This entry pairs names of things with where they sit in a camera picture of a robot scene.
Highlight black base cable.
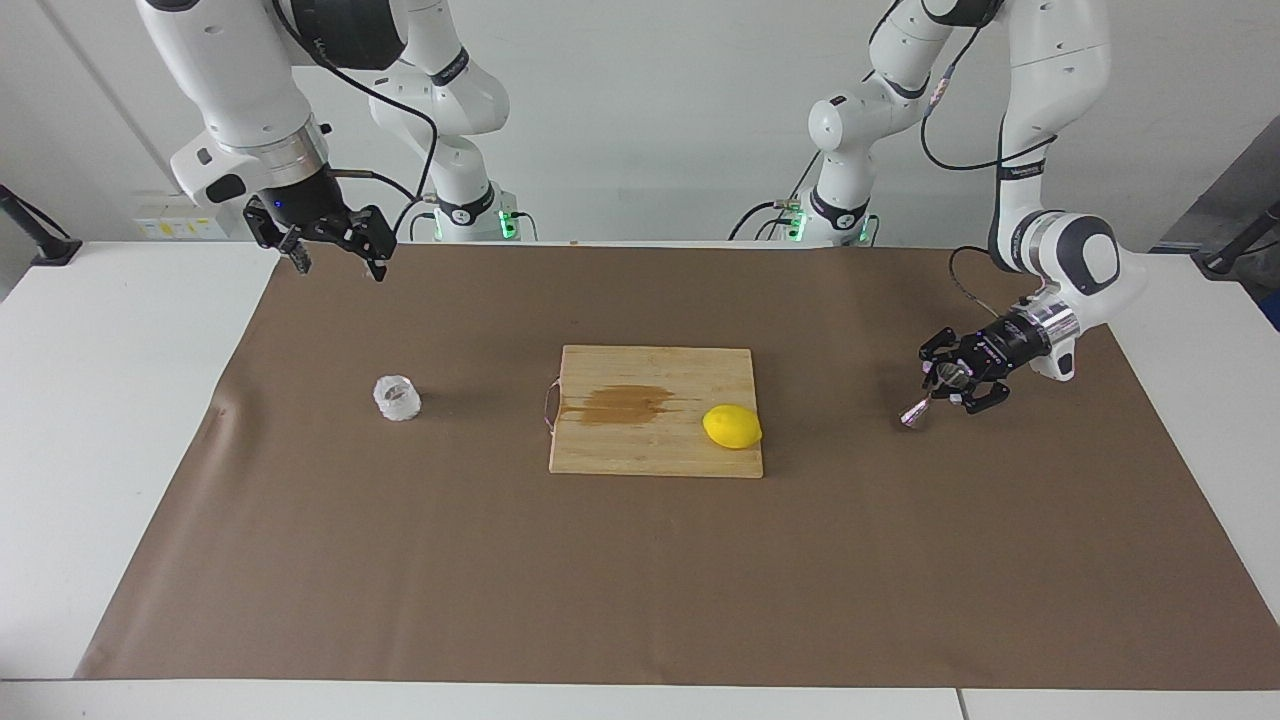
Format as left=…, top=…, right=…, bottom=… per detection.
left=728, top=198, right=806, bottom=243

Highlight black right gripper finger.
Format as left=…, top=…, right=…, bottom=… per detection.
left=335, top=205, right=398, bottom=282
left=245, top=198, right=313, bottom=276

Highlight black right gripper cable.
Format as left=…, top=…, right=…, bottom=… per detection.
left=270, top=0, right=441, bottom=241

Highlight white wall socket strip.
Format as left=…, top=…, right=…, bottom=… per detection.
left=133, top=193, right=233, bottom=242

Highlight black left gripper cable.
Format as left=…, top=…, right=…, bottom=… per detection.
left=868, top=0, right=1059, bottom=317

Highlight yellow lemon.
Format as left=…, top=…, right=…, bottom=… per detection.
left=702, top=404, right=764, bottom=451

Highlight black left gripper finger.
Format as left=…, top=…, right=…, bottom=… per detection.
left=920, top=327, right=986, bottom=366
left=955, top=368, right=1011, bottom=415

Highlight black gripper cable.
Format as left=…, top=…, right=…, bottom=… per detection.
left=868, top=0, right=1059, bottom=317
left=270, top=0, right=441, bottom=241

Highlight brown paper table mat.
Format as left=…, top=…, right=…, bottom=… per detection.
left=75, top=243, right=1280, bottom=693

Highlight wooden cutting board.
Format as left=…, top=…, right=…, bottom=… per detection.
left=543, top=345, right=764, bottom=479

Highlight clear faceted glass cup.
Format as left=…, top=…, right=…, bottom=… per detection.
left=373, top=374, right=422, bottom=423

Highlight steel double jigger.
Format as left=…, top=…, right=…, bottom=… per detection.
left=899, top=362, right=969, bottom=431

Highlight black camera stand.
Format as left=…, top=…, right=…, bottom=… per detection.
left=0, top=183, right=84, bottom=267
left=1195, top=198, right=1280, bottom=281

